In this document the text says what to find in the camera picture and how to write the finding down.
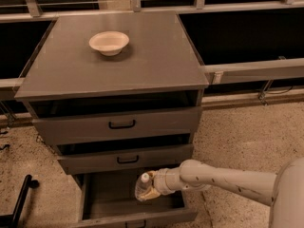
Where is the bottom grey drawer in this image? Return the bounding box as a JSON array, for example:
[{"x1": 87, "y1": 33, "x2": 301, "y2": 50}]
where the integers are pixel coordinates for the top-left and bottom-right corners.
[{"x1": 71, "y1": 168, "x2": 198, "y2": 228}]

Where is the clear plastic water bottle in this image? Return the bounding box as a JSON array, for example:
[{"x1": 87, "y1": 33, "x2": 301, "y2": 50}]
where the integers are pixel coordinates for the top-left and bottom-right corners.
[{"x1": 135, "y1": 173, "x2": 152, "y2": 201}]

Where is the white paper bowl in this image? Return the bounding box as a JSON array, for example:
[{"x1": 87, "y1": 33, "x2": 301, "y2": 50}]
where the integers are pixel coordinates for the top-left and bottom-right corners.
[{"x1": 89, "y1": 31, "x2": 129, "y2": 56}]

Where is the middle grey drawer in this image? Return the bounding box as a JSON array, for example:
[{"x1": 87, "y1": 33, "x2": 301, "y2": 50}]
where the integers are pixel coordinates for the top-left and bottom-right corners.
[{"x1": 58, "y1": 143, "x2": 194, "y2": 175}]

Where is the grey drawer cabinet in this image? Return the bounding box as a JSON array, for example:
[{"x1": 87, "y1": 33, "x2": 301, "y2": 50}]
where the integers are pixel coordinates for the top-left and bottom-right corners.
[{"x1": 13, "y1": 10, "x2": 210, "y2": 228}]

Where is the metal railing frame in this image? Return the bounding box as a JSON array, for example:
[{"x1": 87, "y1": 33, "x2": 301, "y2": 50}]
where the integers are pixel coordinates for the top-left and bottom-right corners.
[{"x1": 1, "y1": 0, "x2": 303, "y2": 118}]

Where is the top grey drawer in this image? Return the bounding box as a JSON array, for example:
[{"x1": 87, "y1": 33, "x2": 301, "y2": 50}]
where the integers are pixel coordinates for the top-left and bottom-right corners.
[{"x1": 33, "y1": 106, "x2": 201, "y2": 145}]

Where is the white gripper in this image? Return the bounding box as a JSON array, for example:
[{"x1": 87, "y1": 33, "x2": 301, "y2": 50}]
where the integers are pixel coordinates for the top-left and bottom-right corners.
[{"x1": 139, "y1": 167, "x2": 181, "y2": 201}]

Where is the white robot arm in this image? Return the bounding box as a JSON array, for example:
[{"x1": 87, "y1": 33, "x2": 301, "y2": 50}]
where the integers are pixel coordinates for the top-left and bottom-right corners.
[{"x1": 135, "y1": 158, "x2": 304, "y2": 228}]

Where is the black metal bar stand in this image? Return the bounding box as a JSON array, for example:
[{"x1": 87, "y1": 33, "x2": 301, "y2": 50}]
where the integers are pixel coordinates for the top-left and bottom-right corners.
[{"x1": 0, "y1": 175, "x2": 39, "y2": 228}]

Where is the grey drawer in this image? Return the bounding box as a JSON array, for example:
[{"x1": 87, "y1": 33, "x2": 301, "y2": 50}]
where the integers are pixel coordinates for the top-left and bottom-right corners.
[
  {"x1": 33, "y1": 106, "x2": 201, "y2": 145},
  {"x1": 58, "y1": 143, "x2": 194, "y2": 175},
  {"x1": 71, "y1": 168, "x2": 198, "y2": 228}
]

